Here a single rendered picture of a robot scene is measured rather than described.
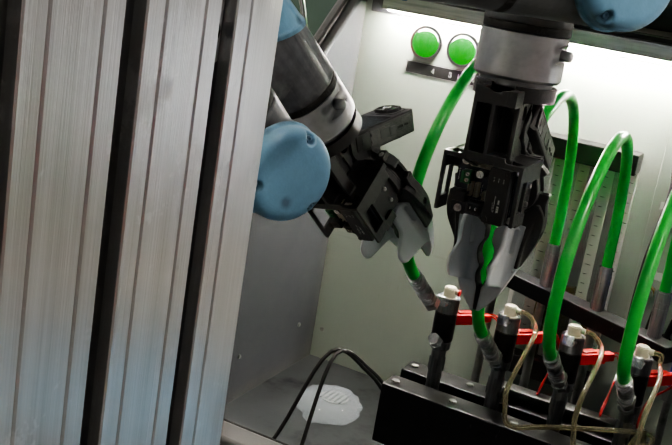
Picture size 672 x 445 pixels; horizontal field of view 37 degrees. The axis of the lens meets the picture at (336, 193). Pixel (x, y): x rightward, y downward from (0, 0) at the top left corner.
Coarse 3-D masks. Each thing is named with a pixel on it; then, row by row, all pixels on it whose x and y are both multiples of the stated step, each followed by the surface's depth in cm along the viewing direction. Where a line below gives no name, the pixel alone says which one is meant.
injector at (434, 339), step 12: (456, 300) 124; (444, 312) 124; (456, 312) 125; (444, 324) 124; (432, 336) 123; (444, 336) 125; (432, 348) 127; (444, 348) 125; (432, 360) 126; (444, 360) 127; (432, 372) 127; (432, 384) 127
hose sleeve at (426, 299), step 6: (420, 276) 112; (414, 282) 112; (420, 282) 113; (426, 282) 115; (414, 288) 114; (420, 288) 114; (426, 288) 115; (420, 294) 116; (426, 294) 116; (432, 294) 117; (426, 300) 117; (432, 300) 118
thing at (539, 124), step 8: (536, 112) 87; (536, 120) 87; (544, 120) 89; (528, 128) 86; (536, 128) 87; (544, 128) 89; (528, 136) 88; (536, 136) 88; (544, 136) 90; (536, 144) 90; (544, 144) 91; (552, 144) 94; (536, 152) 92; (544, 152) 92; (552, 152) 95; (544, 160) 93
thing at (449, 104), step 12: (468, 72) 111; (456, 84) 110; (468, 84) 111; (456, 96) 109; (444, 108) 108; (444, 120) 108; (432, 132) 107; (432, 144) 106; (420, 156) 106; (420, 168) 106; (420, 180) 106; (408, 264) 109; (408, 276) 112
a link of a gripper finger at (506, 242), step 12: (504, 228) 89; (516, 228) 88; (492, 240) 90; (504, 240) 87; (516, 240) 88; (504, 252) 88; (516, 252) 89; (492, 264) 86; (504, 264) 89; (492, 276) 86; (504, 276) 89; (480, 288) 91; (492, 288) 90; (480, 300) 91; (492, 300) 90
